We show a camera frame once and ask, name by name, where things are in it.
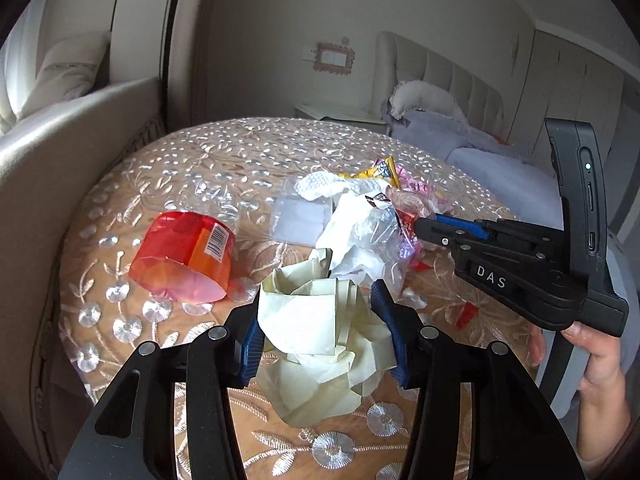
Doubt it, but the pink snack wrapper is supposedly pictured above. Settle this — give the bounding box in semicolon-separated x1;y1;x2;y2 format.
385;166;452;218

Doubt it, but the clear printed plastic bag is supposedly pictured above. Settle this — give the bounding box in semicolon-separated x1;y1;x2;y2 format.
316;190;421;291

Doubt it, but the yellow snack bag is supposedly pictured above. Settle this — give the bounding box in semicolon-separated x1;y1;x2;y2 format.
340;156;401;188

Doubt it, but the red orange plastic wrapper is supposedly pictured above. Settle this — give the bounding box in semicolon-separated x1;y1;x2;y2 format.
128;211;235;304

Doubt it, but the pale yellow paper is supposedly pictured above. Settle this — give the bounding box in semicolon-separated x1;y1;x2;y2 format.
256;249;397;428

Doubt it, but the clear plastic container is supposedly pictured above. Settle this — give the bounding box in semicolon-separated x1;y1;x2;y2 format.
269;177;332;247

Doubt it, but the white paper towel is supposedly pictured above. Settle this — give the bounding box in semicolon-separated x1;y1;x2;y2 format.
294;171;390;206

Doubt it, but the clear plastic cup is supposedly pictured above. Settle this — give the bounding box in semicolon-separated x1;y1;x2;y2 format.
177;179;241;234

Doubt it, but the right hand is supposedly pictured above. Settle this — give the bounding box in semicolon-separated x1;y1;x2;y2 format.
529;320;624;411

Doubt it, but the lavender bed blanket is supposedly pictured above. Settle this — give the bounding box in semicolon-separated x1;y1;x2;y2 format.
382;108;640;421

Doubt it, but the small red wrapper piece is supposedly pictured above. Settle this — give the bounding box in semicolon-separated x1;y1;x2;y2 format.
454;302;480;330

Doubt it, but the embroidered round tablecloth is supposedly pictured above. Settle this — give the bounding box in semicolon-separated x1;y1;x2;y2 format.
56;116;539;480

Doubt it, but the white bed pillow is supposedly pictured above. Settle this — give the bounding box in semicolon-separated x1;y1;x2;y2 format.
388;80;468;124

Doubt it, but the white nightstand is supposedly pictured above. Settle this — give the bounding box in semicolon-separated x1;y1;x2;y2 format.
294;102;387;134

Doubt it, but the beige wardrobe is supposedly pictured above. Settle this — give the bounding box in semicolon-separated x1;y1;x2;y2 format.
508;30;639;240

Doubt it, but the beige tufted headboard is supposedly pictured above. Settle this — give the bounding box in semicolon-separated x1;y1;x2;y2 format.
370;32;504;136

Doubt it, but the beige cushion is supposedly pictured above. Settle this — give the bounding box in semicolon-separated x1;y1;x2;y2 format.
17;32;111;120

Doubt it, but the framed wall switch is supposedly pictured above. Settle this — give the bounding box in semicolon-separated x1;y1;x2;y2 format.
314;42;355;76

